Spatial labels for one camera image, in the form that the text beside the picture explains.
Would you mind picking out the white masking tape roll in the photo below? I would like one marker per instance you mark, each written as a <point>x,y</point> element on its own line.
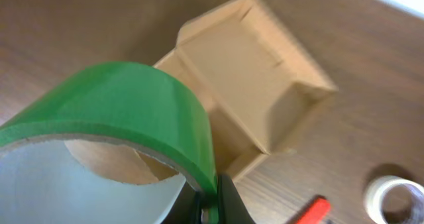
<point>391,199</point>

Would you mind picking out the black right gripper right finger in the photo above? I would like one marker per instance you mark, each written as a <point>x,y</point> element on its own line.
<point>231,208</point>

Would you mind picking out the brown cardboard box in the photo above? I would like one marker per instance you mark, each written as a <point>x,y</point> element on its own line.
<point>261,89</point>

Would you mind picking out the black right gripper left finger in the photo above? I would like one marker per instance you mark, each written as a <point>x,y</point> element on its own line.
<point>186,209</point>

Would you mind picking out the green tape roll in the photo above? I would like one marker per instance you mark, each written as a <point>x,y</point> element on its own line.
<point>116,103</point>

